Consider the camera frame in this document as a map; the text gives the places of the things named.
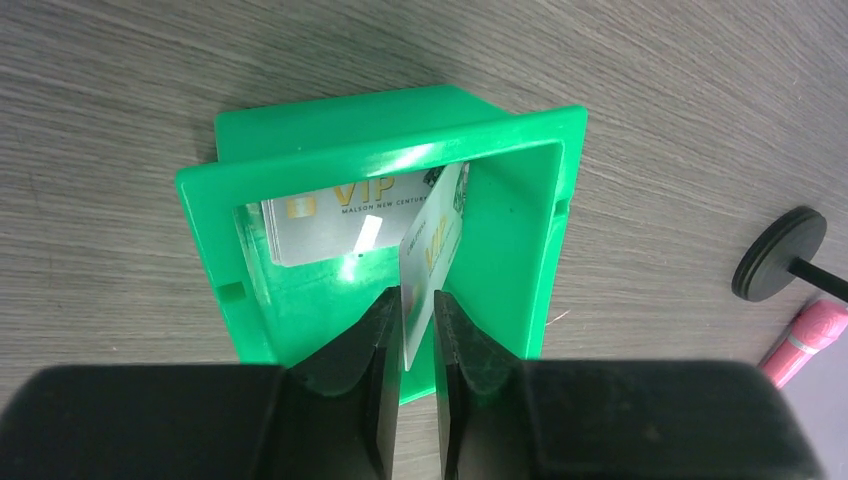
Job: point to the silver VIP card stack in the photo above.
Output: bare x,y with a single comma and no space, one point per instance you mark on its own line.
362,216

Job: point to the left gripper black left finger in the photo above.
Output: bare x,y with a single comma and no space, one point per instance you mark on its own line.
333,415

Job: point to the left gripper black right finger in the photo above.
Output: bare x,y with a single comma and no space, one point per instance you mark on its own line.
504,417

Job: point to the silver VIP credit card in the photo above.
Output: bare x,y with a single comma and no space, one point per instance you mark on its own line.
426,253

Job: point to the black microphone stand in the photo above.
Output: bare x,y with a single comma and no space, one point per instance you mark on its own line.
782,254

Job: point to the pink toy microphone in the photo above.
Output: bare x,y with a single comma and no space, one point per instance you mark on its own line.
815,328

